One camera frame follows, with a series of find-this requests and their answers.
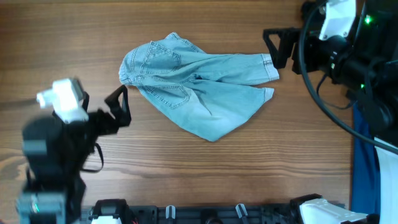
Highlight light blue denim shorts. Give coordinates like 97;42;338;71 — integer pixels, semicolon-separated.
119;32;279;142

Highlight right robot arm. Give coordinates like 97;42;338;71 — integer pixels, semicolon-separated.
262;1;397;223

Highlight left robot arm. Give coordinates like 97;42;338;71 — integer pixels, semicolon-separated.
16;85;131;223

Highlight blue garment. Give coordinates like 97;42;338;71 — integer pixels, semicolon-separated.
350;104;382;215

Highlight left grey rail clip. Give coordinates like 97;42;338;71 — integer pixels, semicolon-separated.
165;205;176;220

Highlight grey rail clip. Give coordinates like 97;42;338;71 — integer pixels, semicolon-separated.
165;205;176;220
235;203;248;219

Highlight right black camera cable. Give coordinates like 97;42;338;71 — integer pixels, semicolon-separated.
297;0;398;156

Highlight right grey rail clip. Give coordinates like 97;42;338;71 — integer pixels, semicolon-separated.
235;203;248;219

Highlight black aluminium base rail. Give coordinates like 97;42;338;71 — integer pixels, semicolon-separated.
81;203;346;224

